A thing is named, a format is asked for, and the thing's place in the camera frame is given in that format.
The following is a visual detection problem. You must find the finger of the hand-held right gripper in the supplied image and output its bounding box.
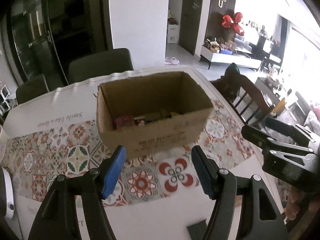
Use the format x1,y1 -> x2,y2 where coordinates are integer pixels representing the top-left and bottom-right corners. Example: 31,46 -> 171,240
262,149 -> 316,188
241,117 -> 313,153

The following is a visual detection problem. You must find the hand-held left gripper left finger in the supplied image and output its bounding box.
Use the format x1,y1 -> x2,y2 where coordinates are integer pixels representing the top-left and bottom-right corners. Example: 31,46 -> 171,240
27,145 -> 127,240

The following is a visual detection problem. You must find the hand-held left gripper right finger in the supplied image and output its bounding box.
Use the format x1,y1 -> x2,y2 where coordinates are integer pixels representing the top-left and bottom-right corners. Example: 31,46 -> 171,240
191,145 -> 288,240

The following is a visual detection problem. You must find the brown cardboard box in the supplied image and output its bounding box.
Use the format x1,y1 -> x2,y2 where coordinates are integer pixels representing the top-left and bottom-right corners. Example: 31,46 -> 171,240
96,71 -> 214,159

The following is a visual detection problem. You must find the person's right hand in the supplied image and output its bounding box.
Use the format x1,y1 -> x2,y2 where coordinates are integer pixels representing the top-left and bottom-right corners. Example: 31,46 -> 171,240
285,187 -> 318,222

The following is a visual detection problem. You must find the brown wooden chair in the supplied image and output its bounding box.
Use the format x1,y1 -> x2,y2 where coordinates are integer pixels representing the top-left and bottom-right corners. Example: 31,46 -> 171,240
209,74 -> 275,128

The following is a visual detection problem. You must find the patterned table mat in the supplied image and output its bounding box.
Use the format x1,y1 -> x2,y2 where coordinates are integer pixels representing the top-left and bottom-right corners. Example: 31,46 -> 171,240
4,64 -> 284,240

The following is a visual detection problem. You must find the dark green garment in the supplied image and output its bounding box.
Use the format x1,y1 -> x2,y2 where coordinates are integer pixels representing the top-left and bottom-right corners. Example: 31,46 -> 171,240
224,62 -> 242,98

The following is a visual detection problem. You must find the dark green packet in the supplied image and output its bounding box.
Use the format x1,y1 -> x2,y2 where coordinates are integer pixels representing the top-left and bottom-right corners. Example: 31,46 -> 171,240
187,221 -> 208,240

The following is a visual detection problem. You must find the yellow green snack packet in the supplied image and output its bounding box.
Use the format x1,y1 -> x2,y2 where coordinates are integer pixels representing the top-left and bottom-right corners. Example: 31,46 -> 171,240
146,109 -> 181,123

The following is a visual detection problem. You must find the white low cabinet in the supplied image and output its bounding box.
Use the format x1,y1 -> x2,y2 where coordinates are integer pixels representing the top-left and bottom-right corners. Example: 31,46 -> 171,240
199,44 -> 263,71

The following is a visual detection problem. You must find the dark grey chair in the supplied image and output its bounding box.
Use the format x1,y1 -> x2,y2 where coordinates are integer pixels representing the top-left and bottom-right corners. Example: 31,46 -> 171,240
16,74 -> 50,105
68,48 -> 135,84

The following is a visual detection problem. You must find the white rounded device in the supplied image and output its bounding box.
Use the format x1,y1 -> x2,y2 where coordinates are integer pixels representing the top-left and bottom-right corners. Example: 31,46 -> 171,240
0,166 -> 16,218

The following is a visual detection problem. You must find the red flower balloon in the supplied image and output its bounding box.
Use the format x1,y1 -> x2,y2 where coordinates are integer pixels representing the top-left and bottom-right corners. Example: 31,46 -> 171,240
222,12 -> 246,36

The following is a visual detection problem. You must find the white ribbed container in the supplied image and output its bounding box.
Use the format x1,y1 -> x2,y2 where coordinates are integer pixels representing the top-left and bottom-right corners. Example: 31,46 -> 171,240
0,125 -> 8,161

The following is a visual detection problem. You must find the white storage box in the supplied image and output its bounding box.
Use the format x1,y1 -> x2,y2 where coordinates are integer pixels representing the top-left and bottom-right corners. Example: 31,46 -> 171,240
167,24 -> 179,44

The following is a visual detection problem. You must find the dark room door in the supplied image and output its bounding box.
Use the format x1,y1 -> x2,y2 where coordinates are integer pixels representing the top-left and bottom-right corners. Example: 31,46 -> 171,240
178,0 -> 206,55

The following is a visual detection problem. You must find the white shelf unit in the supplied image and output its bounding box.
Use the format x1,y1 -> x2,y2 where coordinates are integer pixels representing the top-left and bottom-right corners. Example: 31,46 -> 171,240
0,81 -> 17,113

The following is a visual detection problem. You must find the dark glass sliding door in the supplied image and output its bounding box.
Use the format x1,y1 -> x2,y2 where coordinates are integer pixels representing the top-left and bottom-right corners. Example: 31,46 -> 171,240
7,0 -> 112,86

